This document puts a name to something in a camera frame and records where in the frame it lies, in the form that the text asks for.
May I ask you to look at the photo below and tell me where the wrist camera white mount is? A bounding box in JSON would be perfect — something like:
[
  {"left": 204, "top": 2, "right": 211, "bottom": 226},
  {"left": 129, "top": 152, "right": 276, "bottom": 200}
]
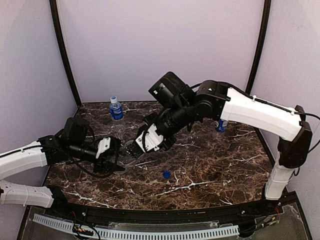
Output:
[
  {"left": 126, "top": 123, "right": 165, "bottom": 158},
  {"left": 95, "top": 137, "right": 111, "bottom": 159}
]

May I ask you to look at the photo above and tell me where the black front table rail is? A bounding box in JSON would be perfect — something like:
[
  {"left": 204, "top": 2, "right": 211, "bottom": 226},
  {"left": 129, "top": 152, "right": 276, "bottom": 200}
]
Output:
[{"left": 45, "top": 196, "right": 285, "bottom": 226}]

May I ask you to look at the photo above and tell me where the white slotted cable duct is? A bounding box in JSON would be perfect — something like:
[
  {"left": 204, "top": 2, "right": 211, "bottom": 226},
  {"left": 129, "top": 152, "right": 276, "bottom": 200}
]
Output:
[{"left": 32, "top": 214, "right": 240, "bottom": 240}]

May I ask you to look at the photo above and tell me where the Pepsi bottle blue label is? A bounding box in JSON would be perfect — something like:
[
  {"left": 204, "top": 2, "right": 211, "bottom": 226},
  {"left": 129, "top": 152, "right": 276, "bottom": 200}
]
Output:
[{"left": 212, "top": 119, "right": 228, "bottom": 141}]

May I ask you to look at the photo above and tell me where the right black frame post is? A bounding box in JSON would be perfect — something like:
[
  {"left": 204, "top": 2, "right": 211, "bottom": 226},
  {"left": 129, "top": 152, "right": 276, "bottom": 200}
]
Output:
[{"left": 245, "top": 0, "right": 272, "bottom": 94}]

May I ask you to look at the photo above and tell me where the left black frame post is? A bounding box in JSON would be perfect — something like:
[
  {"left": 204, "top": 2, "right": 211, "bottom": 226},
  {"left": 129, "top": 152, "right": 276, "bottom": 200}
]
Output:
[{"left": 49, "top": 0, "right": 82, "bottom": 108}]

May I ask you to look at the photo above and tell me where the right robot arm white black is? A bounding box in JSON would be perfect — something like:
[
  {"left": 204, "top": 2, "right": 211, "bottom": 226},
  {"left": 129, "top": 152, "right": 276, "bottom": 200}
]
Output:
[{"left": 136, "top": 72, "right": 313, "bottom": 201}]

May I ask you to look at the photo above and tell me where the clear bottle white cap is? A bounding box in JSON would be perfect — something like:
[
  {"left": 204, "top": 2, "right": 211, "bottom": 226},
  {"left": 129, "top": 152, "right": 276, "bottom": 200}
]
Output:
[{"left": 115, "top": 140, "right": 145, "bottom": 175}]

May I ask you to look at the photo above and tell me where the Pocari Sweat bottle blue label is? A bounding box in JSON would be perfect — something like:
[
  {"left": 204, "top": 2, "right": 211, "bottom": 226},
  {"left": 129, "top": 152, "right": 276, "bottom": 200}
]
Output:
[{"left": 109, "top": 96, "right": 126, "bottom": 134}]

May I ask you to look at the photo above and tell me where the black frame post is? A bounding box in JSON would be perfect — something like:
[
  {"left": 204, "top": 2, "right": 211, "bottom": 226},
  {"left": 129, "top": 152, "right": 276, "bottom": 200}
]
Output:
[
  {"left": 49, "top": 0, "right": 82, "bottom": 108},
  {"left": 245, "top": 0, "right": 272, "bottom": 94}
]

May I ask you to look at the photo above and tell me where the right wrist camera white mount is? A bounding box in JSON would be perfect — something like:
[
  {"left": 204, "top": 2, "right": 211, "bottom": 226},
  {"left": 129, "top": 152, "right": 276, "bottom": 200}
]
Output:
[{"left": 126, "top": 123, "right": 165, "bottom": 158}]

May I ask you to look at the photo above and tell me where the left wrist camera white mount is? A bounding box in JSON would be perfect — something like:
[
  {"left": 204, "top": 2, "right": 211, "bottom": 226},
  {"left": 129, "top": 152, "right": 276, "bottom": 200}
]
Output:
[{"left": 95, "top": 137, "right": 111, "bottom": 159}]

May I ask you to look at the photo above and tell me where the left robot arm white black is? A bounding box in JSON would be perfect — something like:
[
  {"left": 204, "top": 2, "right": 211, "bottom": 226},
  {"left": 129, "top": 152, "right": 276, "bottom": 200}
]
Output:
[{"left": 0, "top": 117, "right": 125, "bottom": 208}]

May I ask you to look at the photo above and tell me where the blue bottle cap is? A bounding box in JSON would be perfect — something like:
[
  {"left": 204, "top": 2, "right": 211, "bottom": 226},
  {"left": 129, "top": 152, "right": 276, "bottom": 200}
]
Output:
[{"left": 162, "top": 171, "right": 171, "bottom": 179}]

